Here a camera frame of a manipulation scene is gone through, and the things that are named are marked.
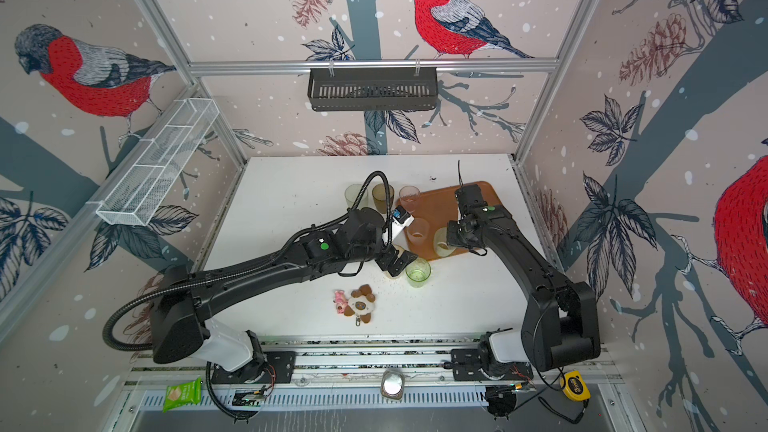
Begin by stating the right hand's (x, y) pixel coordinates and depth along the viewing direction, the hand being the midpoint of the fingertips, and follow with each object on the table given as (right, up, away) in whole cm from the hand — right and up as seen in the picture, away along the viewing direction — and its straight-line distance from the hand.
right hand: (454, 240), depth 86 cm
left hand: (-15, +2, -13) cm, 20 cm away
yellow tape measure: (+25, -31, -17) cm, 43 cm away
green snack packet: (-69, -34, -16) cm, 78 cm away
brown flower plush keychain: (-27, -17, -4) cm, 32 cm away
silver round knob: (-18, -26, -23) cm, 40 cm away
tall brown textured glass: (-23, +12, +14) cm, 29 cm away
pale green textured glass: (-4, -1, +4) cm, 6 cm away
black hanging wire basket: (-25, +51, +20) cm, 60 cm away
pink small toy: (-33, -16, -3) cm, 37 cm away
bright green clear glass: (-10, -10, +4) cm, 15 cm away
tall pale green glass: (-32, +14, +12) cm, 37 cm away
